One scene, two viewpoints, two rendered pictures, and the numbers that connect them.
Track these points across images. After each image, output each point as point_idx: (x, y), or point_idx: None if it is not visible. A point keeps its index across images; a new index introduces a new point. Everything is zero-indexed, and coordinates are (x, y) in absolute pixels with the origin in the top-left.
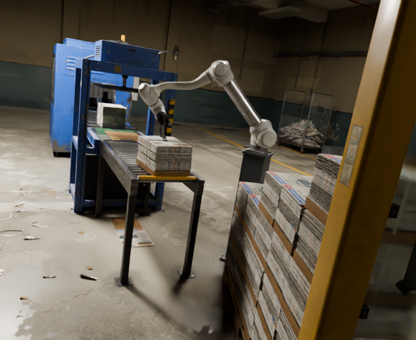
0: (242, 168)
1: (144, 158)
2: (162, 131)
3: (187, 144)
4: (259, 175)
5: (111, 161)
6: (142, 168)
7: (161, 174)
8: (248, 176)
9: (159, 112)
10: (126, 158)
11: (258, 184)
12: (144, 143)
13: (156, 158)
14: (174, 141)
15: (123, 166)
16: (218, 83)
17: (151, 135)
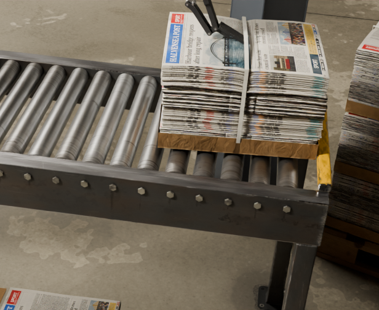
0: (266, 7)
1: (227, 122)
2: (215, 16)
3: (289, 22)
4: (304, 5)
5: (29, 187)
6: (211, 153)
7: None
8: (280, 18)
9: None
10: (75, 150)
11: None
12: (222, 82)
13: (325, 109)
14: (235, 27)
15: (193, 184)
16: None
17: (167, 42)
